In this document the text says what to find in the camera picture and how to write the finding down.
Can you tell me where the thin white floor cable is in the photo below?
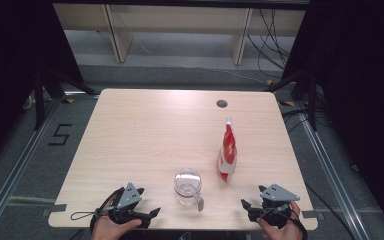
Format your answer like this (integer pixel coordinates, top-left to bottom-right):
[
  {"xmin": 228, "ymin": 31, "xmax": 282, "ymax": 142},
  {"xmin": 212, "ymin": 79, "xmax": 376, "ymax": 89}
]
[{"xmin": 135, "ymin": 35, "xmax": 272, "ymax": 85}]

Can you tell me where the black metal stand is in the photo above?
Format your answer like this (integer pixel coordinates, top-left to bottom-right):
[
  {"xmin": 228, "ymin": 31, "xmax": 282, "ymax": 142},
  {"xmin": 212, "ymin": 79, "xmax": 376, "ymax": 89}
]
[
  {"xmin": 33, "ymin": 65, "xmax": 98, "ymax": 131},
  {"xmin": 265, "ymin": 65, "xmax": 320, "ymax": 132}
]

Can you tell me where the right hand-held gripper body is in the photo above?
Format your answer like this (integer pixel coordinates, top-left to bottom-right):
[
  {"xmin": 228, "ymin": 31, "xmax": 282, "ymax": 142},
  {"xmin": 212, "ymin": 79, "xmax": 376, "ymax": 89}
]
[{"xmin": 248, "ymin": 183, "xmax": 300, "ymax": 229}]

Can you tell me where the red and white pouch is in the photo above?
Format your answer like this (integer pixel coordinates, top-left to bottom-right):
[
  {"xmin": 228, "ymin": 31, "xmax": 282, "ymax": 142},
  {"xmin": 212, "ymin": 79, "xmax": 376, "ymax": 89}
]
[{"xmin": 217, "ymin": 118, "xmax": 238, "ymax": 184}]

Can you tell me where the person's right hand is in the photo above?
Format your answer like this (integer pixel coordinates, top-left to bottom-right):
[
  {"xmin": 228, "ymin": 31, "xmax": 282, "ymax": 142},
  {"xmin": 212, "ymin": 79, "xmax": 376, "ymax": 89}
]
[{"xmin": 256, "ymin": 201, "xmax": 304, "ymax": 240}]

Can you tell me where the person's left hand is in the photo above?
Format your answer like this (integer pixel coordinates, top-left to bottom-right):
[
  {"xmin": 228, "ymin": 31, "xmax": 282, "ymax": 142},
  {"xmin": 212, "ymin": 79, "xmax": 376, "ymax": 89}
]
[{"xmin": 91, "ymin": 196, "xmax": 143, "ymax": 240}]

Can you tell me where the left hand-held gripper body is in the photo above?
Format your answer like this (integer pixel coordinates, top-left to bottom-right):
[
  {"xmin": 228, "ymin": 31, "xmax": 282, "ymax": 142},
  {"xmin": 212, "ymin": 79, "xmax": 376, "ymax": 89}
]
[{"xmin": 108, "ymin": 182, "xmax": 152, "ymax": 229}]

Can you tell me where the clear glass jar with lid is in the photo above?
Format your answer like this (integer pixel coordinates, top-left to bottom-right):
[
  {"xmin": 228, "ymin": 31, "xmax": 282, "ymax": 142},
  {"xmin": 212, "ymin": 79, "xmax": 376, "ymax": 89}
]
[{"xmin": 173, "ymin": 168, "xmax": 205, "ymax": 213}]

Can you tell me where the black curtain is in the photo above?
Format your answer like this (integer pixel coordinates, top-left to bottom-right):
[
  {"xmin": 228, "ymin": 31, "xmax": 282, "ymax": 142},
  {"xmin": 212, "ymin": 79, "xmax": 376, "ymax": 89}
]
[
  {"xmin": 281, "ymin": 0, "xmax": 384, "ymax": 231},
  {"xmin": 0, "ymin": 0, "xmax": 85, "ymax": 169}
]

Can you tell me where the light wooden shelf unit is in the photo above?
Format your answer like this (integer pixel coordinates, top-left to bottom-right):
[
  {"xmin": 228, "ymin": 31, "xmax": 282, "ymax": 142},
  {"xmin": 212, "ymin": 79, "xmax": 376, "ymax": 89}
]
[{"xmin": 53, "ymin": 3, "xmax": 306, "ymax": 66}]

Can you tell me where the bundle of black cables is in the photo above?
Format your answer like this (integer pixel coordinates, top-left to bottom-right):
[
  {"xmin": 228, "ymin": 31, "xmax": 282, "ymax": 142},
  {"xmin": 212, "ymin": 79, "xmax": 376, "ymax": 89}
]
[{"xmin": 246, "ymin": 9, "xmax": 293, "ymax": 80}]

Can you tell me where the black floor cable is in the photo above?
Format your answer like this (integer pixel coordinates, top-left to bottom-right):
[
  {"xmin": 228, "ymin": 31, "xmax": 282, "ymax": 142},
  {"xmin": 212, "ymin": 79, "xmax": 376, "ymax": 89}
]
[{"xmin": 304, "ymin": 182, "xmax": 358, "ymax": 240}]

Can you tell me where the aluminium floor rail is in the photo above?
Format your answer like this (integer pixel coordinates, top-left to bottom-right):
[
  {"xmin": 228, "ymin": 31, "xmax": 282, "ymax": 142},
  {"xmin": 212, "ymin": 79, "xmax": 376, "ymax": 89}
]
[
  {"xmin": 0, "ymin": 97, "xmax": 62, "ymax": 232},
  {"xmin": 296, "ymin": 105, "xmax": 365, "ymax": 240}
]

